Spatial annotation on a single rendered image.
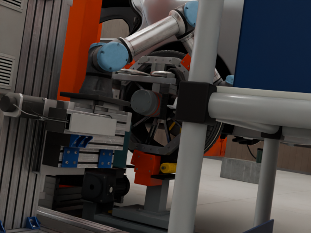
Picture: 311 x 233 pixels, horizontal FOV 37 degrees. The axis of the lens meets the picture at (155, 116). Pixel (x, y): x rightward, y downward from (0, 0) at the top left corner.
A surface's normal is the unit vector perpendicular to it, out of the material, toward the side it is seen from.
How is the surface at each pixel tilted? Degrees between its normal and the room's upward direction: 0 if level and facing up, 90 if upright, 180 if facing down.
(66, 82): 90
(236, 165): 90
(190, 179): 90
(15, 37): 90
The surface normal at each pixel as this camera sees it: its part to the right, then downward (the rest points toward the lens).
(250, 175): -0.54, -0.10
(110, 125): 0.83, 0.10
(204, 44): -0.25, -0.07
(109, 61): 0.29, 0.08
